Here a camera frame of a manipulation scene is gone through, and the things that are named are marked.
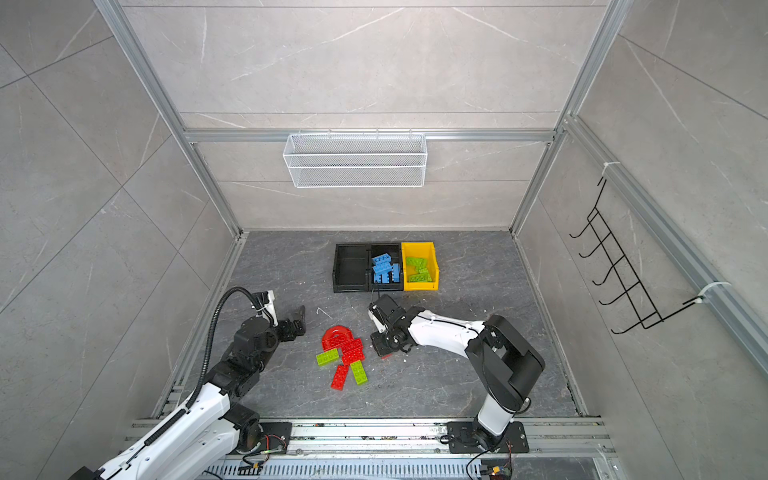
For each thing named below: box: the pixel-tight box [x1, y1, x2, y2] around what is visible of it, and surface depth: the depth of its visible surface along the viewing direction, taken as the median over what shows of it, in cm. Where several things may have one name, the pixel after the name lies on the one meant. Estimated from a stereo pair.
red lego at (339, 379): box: [330, 365, 349, 391], surface depth 84 cm
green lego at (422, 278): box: [408, 274, 432, 283], surface depth 103 cm
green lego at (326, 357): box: [315, 348, 339, 366], surface depth 87 cm
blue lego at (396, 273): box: [392, 263, 401, 283], surface depth 106 cm
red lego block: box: [341, 338, 365, 366], surface depth 88 cm
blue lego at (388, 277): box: [382, 267, 395, 284], surface depth 105 cm
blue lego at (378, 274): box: [373, 266, 388, 284], surface depth 103 cm
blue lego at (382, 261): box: [372, 253, 393, 268], surface depth 106 cm
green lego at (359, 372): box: [350, 360, 368, 385], surface depth 85 cm
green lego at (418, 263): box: [406, 256, 429, 270], surface depth 109 cm
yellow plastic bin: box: [401, 241, 440, 292], surface depth 103 cm
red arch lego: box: [322, 325, 354, 352], surface depth 92 cm
